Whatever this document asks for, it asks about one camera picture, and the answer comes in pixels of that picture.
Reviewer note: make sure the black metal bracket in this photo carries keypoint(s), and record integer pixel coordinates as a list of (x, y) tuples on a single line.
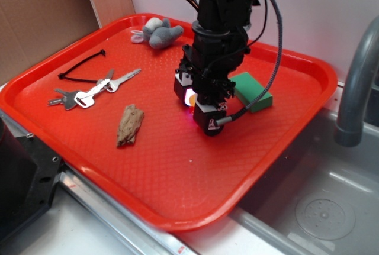
[(29, 174)]

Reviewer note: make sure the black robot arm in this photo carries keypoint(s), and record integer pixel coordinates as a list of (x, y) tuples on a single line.
[(223, 15)]

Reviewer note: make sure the yellow rubber duck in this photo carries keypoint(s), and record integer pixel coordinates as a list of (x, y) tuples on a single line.
[(192, 100)]

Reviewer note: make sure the grey plush elephant toy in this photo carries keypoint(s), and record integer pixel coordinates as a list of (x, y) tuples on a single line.
[(158, 33)]

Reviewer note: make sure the red plastic tray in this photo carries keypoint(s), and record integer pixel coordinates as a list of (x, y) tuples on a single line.
[(174, 176)]

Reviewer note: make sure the grey plastic sink basin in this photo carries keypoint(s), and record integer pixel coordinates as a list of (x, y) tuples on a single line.
[(318, 197)]

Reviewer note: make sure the silver key bunch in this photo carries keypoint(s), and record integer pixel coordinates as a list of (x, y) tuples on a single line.
[(86, 99)]

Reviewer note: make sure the brown wood piece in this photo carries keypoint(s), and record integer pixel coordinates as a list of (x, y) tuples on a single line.
[(129, 125)]

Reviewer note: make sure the green rectangular block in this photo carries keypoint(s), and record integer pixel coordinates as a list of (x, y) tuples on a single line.
[(247, 88)]

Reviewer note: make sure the grey sink faucet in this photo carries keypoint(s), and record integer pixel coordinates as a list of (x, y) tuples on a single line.
[(359, 101)]

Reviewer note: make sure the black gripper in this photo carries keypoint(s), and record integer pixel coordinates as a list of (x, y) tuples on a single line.
[(204, 70)]

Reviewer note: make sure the brown cardboard panel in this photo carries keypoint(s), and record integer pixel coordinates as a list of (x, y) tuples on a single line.
[(32, 30)]

